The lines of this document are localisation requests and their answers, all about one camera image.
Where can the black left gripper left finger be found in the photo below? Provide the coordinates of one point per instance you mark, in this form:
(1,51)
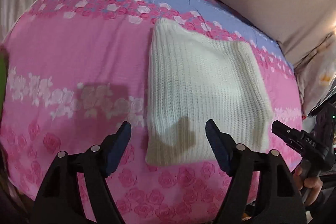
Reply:
(58,199)

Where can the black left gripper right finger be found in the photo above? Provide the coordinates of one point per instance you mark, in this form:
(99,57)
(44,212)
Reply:
(278,200)

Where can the white knit sweater with stripes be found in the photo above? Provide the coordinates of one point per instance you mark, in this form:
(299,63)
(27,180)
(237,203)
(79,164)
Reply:
(192,79)

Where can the right hand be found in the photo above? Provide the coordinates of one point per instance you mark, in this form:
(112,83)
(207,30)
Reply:
(313,183)

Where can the white patterned pillow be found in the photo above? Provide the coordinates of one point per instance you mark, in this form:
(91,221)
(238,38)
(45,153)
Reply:
(315,74)

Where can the green plush pillow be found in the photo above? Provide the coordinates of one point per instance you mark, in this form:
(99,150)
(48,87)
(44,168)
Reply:
(3,76)

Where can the pink floral bed sheet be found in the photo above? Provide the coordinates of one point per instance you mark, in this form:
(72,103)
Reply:
(78,68)

